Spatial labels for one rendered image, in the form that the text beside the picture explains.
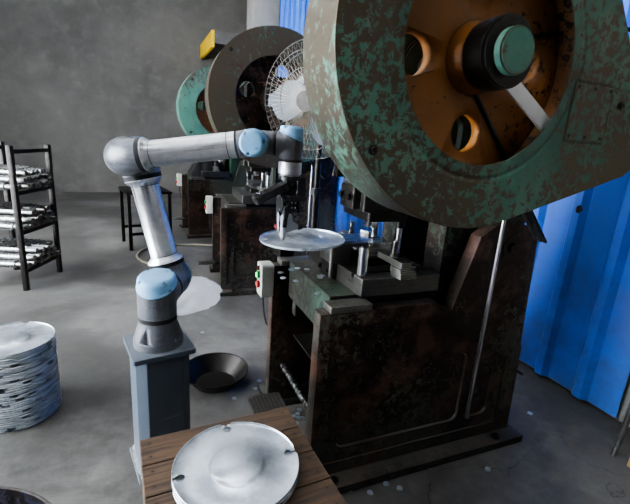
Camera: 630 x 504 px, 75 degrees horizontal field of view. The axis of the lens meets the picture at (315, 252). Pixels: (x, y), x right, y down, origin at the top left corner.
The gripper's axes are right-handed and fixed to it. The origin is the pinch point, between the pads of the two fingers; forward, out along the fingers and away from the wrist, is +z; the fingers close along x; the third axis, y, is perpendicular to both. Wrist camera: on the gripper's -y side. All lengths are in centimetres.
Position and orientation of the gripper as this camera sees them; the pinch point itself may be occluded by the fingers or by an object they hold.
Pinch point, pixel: (280, 236)
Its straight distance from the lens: 138.1
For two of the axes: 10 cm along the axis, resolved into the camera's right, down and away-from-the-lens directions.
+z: -0.7, 9.6, 2.6
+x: -3.8, -2.7, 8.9
